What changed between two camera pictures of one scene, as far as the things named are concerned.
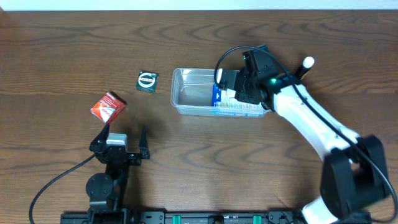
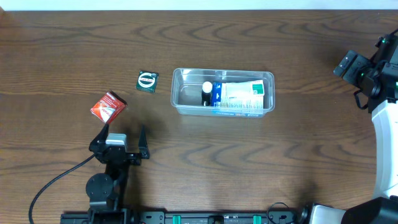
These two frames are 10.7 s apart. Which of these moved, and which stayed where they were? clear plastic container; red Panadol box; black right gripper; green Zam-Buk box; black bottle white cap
Moved: black bottle white cap; black right gripper
Stayed: red Panadol box; clear plastic container; green Zam-Buk box
